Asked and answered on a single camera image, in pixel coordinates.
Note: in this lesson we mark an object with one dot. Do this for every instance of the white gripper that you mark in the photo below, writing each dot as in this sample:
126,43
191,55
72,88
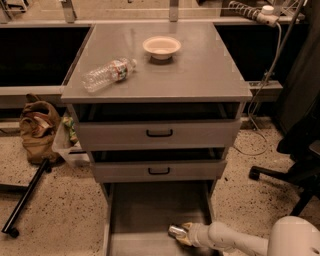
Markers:
199,233

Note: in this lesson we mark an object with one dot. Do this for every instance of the silver redbull can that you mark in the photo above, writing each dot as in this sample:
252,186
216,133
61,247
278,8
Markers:
177,231

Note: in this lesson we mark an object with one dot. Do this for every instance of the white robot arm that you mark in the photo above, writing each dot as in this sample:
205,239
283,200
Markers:
289,236

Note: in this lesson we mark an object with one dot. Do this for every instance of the bottom grey drawer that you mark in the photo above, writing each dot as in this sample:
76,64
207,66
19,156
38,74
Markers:
140,214

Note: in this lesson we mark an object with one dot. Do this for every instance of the grey drawer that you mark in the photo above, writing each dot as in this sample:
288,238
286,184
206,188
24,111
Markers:
140,214
133,126
157,165

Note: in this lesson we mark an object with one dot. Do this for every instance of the middle grey drawer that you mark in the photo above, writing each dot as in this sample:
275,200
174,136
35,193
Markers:
157,165

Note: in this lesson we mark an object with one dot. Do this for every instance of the top grey drawer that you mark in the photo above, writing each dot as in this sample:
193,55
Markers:
133,126

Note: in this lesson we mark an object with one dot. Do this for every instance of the grey drawer cabinet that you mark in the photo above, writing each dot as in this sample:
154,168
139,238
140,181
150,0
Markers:
202,71

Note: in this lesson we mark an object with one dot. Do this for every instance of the clear plastic bin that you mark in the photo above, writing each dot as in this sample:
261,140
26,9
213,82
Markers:
73,154

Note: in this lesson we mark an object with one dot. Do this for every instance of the black metal leg with caster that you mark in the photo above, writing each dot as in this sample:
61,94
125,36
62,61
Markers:
25,192

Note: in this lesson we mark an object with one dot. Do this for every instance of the green snack packet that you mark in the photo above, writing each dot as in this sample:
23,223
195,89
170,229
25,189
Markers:
69,124

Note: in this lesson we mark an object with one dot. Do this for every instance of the black office chair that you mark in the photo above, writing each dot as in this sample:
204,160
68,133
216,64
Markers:
302,144

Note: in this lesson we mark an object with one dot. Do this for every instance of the clear plastic water bottle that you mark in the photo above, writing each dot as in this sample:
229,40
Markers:
115,71

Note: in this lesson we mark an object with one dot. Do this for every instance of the white paper bowl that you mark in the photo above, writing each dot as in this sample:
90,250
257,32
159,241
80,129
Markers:
161,47

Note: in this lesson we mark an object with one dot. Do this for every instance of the grey metal post middle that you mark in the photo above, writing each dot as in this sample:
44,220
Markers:
173,10

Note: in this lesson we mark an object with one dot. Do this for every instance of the grey metal post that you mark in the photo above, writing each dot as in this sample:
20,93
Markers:
68,10
173,10

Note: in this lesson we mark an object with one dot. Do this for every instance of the white ribbed hose fixture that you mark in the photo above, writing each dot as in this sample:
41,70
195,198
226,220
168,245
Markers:
265,15

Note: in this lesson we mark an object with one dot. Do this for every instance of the grey metal post left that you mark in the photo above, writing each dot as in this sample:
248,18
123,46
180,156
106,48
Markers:
68,10

